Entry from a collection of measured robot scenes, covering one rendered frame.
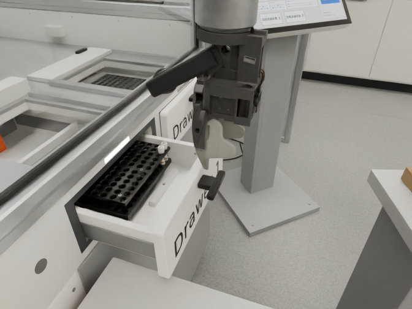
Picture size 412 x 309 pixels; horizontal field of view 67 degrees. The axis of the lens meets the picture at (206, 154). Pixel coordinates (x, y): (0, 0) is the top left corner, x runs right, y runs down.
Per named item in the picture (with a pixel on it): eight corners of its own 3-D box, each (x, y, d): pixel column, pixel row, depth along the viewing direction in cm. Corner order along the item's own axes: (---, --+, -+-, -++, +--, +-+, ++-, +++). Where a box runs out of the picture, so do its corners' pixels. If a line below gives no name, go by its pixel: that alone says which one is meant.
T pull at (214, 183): (225, 175, 57) (225, 169, 56) (213, 202, 51) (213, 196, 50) (206, 171, 57) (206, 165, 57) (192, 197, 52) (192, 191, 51)
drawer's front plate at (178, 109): (207, 104, 99) (208, 70, 92) (169, 153, 76) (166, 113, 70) (202, 103, 99) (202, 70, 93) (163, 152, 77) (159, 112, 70)
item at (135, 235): (212, 168, 69) (213, 146, 65) (162, 263, 49) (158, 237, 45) (64, 137, 79) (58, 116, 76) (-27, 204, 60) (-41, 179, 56)
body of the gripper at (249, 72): (248, 132, 41) (259, 38, 34) (188, 121, 43) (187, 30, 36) (259, 108, 47) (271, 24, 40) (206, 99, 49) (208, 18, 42)
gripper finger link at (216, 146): (229, 184, 46) (236, 127, 42) (192, 175, 47) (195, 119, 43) (235, 174, 49) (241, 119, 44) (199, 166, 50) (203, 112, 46)
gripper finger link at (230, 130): (240, 162, 51) (243, 116, 45) (206, 154, 53) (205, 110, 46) (244, 149, 53) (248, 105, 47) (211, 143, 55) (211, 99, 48)
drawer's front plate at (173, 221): (222, 171, 70) (224, 129, 64) (168, 281, 48) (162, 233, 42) (214, 170, 71) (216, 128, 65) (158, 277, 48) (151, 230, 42)
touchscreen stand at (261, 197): (319, 210, 173) (376, 14, 115) (249, 236, 158) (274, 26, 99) (268, 162, 211) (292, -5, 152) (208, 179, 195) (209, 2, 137)
